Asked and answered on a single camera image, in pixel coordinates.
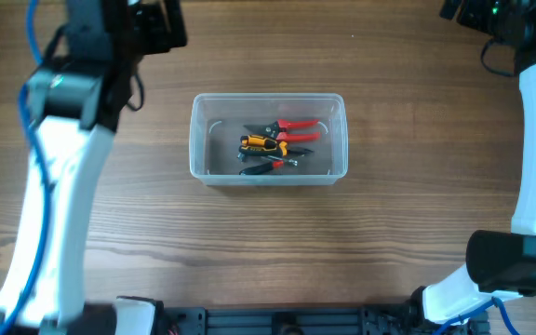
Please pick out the clear plastic container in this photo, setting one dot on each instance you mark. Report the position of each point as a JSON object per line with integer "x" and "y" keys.
{"x": 217, "y": 124}

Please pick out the red handled snips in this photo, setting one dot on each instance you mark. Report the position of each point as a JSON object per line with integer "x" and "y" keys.
{"x": 285, "y": 130}

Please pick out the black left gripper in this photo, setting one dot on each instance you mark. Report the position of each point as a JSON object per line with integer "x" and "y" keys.
{"x": 158, "y": 39}

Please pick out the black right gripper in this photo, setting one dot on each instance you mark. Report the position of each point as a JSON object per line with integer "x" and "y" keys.
{"x": 472, "y": 16}

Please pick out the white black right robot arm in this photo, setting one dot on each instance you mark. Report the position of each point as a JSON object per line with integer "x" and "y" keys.
{"x": 499, "y": 267}

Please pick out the black red precision screwdriver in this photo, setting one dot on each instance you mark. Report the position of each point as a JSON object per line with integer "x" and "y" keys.
{"x": 267, "y": 167}

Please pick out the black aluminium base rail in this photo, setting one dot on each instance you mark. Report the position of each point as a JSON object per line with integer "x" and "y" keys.
{"x": 386, "y": 319}

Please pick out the orange black pliers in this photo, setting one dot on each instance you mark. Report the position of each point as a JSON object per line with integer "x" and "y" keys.
{"x": 257, "y": 145}

